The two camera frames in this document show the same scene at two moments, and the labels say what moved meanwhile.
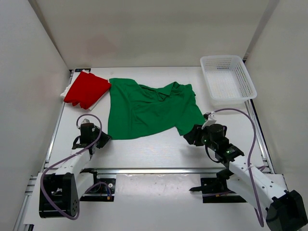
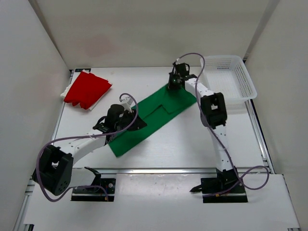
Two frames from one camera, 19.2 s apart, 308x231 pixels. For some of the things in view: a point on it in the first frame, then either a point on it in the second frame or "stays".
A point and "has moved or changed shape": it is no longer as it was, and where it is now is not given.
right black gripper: x=193 y=137 -> x=171 y=87
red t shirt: x=86 y=89 stays
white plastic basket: x=228 y=80 stays
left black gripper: x=105 y=138 -> x=139 y=124
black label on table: x=80 y=70 stays
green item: x=136 y=110 has moved or changed shape
